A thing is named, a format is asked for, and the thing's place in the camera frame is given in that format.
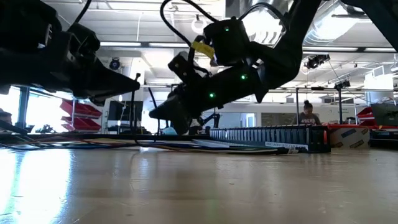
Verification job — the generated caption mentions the black equipment case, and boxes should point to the black equipment case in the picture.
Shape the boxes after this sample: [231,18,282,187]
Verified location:
[370,103,398,127]

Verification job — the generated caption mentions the black monitor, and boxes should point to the black monitor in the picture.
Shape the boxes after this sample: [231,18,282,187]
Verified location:
[108,100,144,123]

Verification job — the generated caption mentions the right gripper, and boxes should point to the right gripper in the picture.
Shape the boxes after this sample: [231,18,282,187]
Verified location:
[148,67,268,135]

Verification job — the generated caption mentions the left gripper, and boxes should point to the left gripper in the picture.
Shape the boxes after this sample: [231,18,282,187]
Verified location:
[18,32,141,107]

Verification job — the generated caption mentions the red bin rack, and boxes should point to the red bin rack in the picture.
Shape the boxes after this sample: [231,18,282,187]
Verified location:
[58,98,103,133]

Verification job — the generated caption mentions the black camera cable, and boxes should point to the black camera cable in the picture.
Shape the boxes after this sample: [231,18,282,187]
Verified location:
[159,0,219,47]

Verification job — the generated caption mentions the black aluminium table frame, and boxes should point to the black aluminium table frame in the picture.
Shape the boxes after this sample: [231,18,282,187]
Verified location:
[0,132,211,141]

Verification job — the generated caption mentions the yellow cable tag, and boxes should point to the yellow cable tag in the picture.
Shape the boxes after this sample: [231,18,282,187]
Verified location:
[190,40,216,59]

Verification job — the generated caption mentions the black overhead camera rig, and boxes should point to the black overhead camera rig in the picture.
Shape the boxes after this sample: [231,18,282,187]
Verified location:
[304,54,331,70]

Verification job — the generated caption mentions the background black robot arms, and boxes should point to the background black robot arms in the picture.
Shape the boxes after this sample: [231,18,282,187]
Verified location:
[194,111,222,136]

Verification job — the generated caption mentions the long ceiling light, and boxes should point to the long ceiling light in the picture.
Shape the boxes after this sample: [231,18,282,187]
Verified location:
[99,41,190,49]
[302,46,398,53]

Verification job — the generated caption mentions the round pendant lamp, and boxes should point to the round pendant lamp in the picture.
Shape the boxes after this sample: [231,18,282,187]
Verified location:
[190,14,208,34]

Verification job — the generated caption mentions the silver ventilation duct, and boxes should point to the silver ventilation duct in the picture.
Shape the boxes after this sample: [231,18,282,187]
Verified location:
[303,0,374,47]

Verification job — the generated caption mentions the cardboard box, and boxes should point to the cardboard box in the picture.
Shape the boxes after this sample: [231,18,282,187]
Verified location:
[329,127,371,149]

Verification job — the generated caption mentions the black slotted cable raceway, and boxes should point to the black slotted cable raceway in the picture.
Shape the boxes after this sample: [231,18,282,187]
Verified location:
[209,124,331,154]

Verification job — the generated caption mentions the black ceiling spotlight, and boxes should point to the black ceiling spotlight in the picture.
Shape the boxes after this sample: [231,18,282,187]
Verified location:
[108,57,121,71]

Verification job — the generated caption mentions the blue window post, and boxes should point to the blue window post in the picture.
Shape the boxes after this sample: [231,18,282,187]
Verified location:
[17,86,31,129]

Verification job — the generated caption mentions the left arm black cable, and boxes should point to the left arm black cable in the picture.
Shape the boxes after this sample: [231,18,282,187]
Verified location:
[74,0,93,26]

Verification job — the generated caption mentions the black zip tie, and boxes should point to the black zip tie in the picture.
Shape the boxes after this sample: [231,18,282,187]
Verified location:
[147,86,161,135]

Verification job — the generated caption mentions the thin metal pole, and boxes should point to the thin metal pole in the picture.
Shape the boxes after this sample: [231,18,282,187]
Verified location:
[295,87,300,125]

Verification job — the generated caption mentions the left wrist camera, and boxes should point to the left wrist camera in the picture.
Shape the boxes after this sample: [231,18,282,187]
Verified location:
[67,22,101,62]

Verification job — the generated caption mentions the red workbench top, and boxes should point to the red workbench top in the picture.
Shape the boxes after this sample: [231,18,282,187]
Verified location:
[328,123,398,131]

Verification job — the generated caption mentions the white hanging board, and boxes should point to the white hanging board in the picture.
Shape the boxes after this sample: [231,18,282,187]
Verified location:
[363,65,394,91]

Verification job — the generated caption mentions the black camera stand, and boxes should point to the black camera stand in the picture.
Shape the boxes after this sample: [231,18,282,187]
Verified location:
[333,80,352,125]

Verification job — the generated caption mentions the person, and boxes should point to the person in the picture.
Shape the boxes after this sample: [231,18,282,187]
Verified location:
[291,99,323,126]

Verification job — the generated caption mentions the red storage bins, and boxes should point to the red storage bins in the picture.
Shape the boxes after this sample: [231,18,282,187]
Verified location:
[356,106,374,126]

